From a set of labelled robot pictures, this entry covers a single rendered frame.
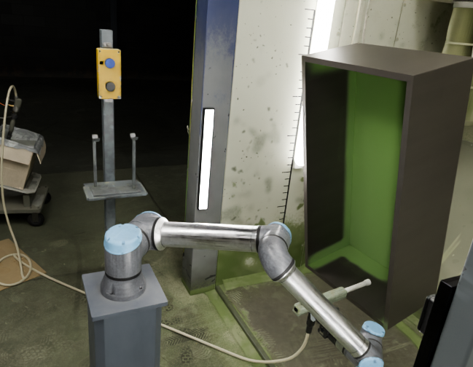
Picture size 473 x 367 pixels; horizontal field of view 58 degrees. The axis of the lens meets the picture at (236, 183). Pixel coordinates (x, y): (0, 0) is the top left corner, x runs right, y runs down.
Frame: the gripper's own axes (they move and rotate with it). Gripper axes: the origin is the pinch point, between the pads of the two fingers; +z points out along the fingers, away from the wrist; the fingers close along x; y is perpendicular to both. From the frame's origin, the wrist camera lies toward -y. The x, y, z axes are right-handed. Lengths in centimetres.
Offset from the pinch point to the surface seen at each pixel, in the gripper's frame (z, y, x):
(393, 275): -22.1, -28.8, 19.7
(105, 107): 126, -63, -59
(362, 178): 32, -44, 53
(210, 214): 91, 1, -7
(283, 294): 56, 55, 35
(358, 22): 92, -115, 89
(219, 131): 97, -53, -1
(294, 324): 29, 51, 22
